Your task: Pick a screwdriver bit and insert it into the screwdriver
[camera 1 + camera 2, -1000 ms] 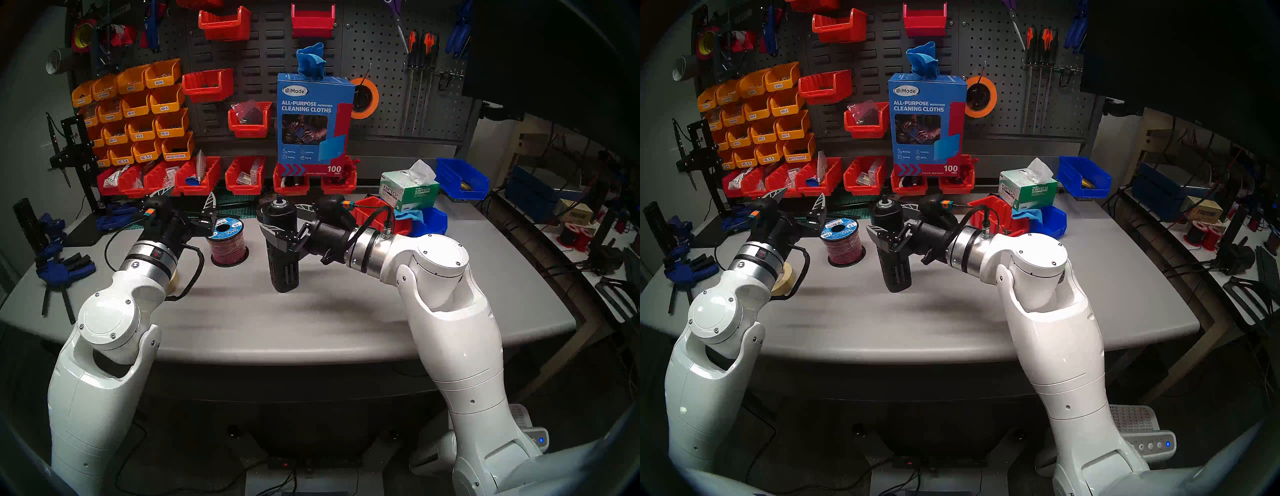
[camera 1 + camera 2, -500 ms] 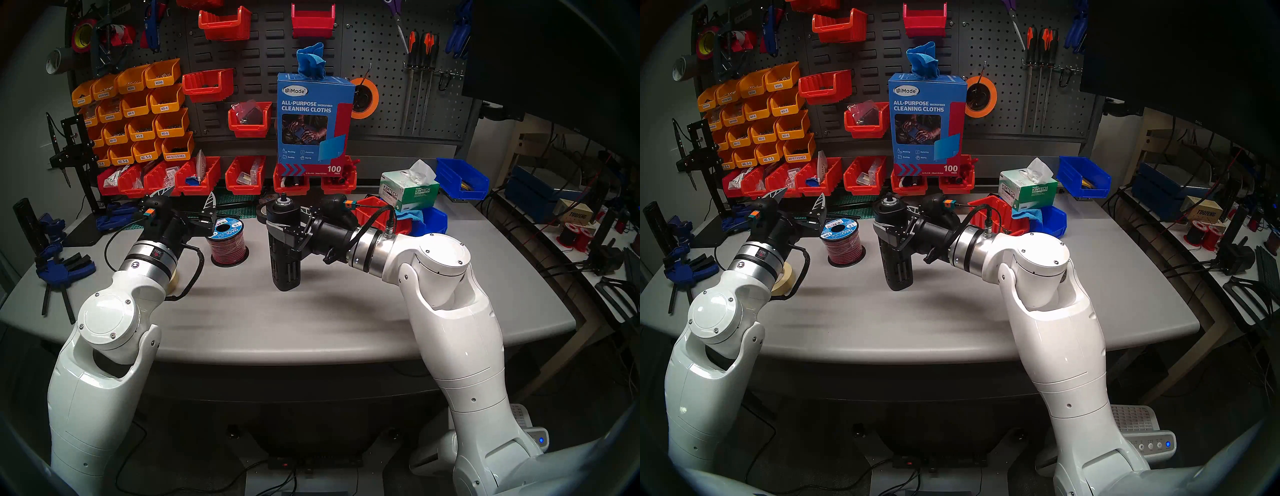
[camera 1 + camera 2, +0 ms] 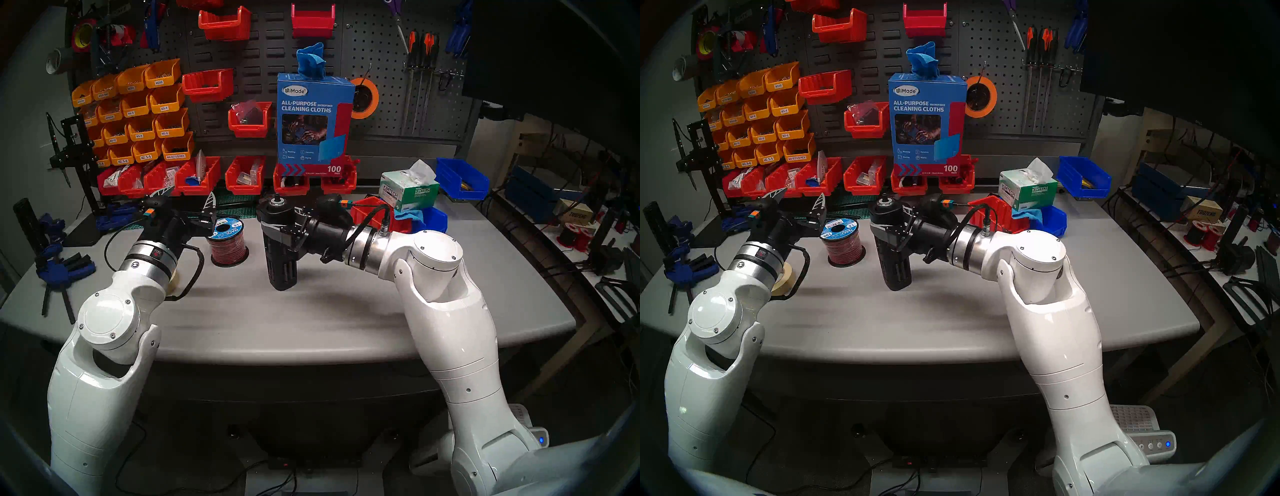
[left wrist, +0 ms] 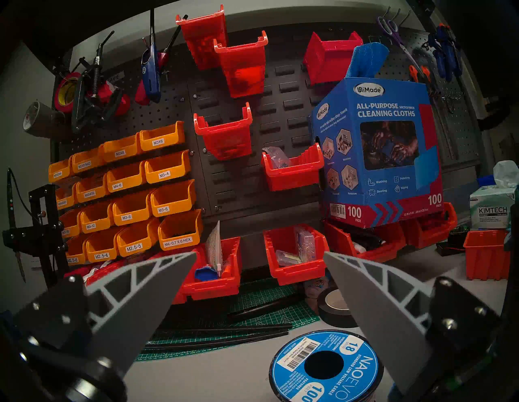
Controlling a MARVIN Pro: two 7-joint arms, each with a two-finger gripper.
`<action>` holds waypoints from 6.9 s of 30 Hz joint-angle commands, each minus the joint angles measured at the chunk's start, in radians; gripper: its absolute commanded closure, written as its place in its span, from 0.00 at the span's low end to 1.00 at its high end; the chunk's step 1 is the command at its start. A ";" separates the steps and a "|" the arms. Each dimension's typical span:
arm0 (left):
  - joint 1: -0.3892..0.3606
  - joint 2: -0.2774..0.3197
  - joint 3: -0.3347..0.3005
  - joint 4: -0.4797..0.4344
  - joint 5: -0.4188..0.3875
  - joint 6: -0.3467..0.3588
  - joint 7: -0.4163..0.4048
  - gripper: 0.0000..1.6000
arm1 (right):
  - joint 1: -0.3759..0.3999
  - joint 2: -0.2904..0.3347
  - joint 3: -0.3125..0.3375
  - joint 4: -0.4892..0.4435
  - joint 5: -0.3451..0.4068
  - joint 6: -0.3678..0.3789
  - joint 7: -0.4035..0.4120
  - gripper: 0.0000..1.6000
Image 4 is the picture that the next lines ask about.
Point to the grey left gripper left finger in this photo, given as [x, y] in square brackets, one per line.
[134, 308]

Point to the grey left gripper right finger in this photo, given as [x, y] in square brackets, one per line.
[385, 316]

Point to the black tape roll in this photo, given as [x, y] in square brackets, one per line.
[324, 312]

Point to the orange parts bin M2.5-6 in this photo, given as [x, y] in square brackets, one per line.
[101, 245]

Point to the orange parts bin M2.5-5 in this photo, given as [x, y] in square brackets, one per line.
[138, 237]

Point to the blue plastic cap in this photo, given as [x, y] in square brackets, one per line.
[206, 274]

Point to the orange parts bin M2.5-8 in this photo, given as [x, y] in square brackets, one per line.
[75, 251]

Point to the thin black rod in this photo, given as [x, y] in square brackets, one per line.
[219, 340]
[227, 328]

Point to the orange parts bin M4 HEX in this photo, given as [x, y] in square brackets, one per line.
[180, 229]

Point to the orange parts bin M3-12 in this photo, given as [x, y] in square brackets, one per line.
[95, 217]

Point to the orange parts bin M3-8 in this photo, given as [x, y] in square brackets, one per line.
[131, 207]

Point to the white paper packet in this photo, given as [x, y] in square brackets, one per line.
[215, 247]

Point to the clear plastic parts box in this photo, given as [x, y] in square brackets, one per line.
[306, 245]

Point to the clear plastic bag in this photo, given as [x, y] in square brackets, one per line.
[277, 157]
[288, 258]

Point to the black metal stand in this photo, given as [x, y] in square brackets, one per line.
[40, 239]

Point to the orange parts bin M3-6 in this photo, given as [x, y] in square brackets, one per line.
[173, 198]

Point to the red ribbed storage bin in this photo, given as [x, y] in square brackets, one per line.
[484, 255]

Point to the black pen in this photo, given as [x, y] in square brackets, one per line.
[263, 308]

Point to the green cutting mat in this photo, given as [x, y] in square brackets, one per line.
[259, 291]

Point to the orange parts bin M4X4X6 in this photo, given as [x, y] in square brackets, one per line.
[91, 188]

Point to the orange parts bin M4-6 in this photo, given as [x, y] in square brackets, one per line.
[125, 176]

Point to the orange parts bin M3-4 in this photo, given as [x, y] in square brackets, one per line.
[167, 166]

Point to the green white Kimtech wipes box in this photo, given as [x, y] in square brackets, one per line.
[490, 210]

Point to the orange parts bin M3X4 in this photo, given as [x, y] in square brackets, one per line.
[61, 172]

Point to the orange parts bin M3X8 BAD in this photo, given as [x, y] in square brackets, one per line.
[85, 160]

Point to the orange parts bin M3X8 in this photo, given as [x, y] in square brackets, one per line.
[119, 146]

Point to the large blue storage bin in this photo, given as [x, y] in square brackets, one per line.
[485, 181]

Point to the orange parts bin M3X6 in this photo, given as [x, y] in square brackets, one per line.
[162, 135]

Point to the white tissue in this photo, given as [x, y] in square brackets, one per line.
[507, 172]

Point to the dark pegboard panel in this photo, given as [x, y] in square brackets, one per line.
[458, 133]
[162, 105]

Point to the blue cleaning cloths box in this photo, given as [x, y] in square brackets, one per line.
[385, 109]

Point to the red utility lighter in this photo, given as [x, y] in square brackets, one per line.
[163, 60]

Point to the blue microfiber cloth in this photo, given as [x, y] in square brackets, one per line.
[367, 60]

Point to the dark red parts bin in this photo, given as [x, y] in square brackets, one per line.
[328, 60]

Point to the grey duct tape roll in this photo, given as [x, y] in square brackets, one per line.
[44, 121]

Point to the black louvered wall panel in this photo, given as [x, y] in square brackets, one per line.
[284, 105]

